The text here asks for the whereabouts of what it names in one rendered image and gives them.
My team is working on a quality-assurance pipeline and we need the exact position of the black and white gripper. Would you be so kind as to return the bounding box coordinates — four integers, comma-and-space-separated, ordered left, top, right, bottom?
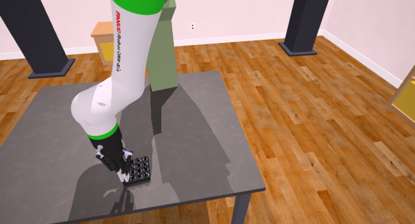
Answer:
96, 141, 133, 182

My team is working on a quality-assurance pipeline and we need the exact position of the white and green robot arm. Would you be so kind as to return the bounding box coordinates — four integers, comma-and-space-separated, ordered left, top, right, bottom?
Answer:
71, 0, 167, 152

